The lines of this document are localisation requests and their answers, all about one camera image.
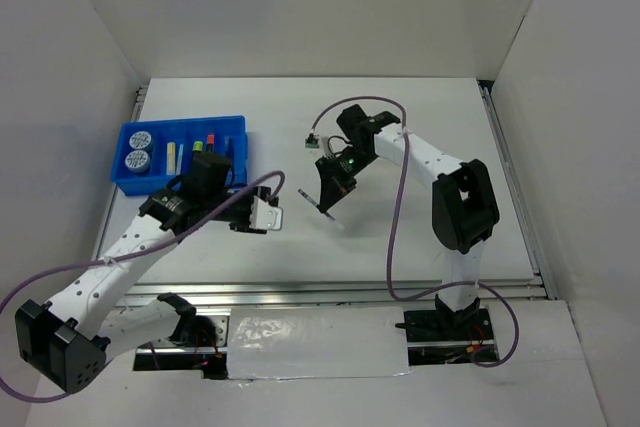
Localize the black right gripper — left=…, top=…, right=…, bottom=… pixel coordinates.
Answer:
left=316, top=146, right=376, bottom=213

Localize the orange cap black highlighter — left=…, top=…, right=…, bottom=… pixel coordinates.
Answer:
left=205, top=134, right=215, bottom=152

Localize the pale yellow highlighter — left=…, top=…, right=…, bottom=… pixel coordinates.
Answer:
left=166, top=142, right=176, bottom=176

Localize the red gel pen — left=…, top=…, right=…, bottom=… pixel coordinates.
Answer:
left=229, top=140, right=236, bottom=186

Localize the dark blue gel pen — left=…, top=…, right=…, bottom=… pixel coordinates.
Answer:
left=225, top=137, right=233, bottom=159

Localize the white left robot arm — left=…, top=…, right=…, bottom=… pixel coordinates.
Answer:
left=15, top=152, right=282, bottom=395

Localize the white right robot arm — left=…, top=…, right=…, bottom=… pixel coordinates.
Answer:
left=315, top=104, right=500, bottom=339

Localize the blue plastic divided bin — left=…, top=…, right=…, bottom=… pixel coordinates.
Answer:
left=111, top=115, right=248, bottom=196

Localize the white foil cover plate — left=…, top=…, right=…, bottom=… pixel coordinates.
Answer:
left=227, top=306, right=410, bottom=380

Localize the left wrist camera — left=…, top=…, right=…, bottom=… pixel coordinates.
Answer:
left=249, top=196, right=284, bottom=231

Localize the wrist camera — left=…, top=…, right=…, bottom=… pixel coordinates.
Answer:
left=249, top=196, right=284, bottom=231
left=305, top=132, right=336, bottom=157

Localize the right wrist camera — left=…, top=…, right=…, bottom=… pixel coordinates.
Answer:
left=305, top=132, right=336, bottom=157

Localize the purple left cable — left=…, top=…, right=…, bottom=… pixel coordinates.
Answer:
left=0, top=170, right=287, bottom=404

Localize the purple cable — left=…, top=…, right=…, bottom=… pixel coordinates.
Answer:
left=310, top=95, right=520, bottom=368
left=0, top=170, right=287, bottom=404

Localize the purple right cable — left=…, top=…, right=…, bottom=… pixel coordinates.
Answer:
left=310, top=95, right=520, bottom=368

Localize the aluminium rail frame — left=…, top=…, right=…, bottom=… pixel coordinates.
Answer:
left=92, top=77, right=559, bottom=308

